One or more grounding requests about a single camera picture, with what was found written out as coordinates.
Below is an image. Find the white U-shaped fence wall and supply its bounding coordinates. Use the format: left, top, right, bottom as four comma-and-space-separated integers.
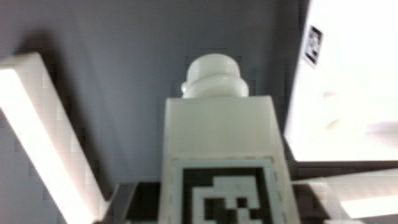
0, 53, 398, 224

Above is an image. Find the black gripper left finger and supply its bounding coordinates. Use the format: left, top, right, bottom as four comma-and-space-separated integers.
103, 182, 159, 224

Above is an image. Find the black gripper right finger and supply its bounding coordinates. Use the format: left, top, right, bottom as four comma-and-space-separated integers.
289, 181, 362, 224

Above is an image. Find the white square tabletop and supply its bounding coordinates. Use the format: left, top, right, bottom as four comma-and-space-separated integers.
284, 0, 398, 162

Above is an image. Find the white table leg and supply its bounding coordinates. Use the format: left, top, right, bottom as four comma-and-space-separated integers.
158, 54, 300, 224

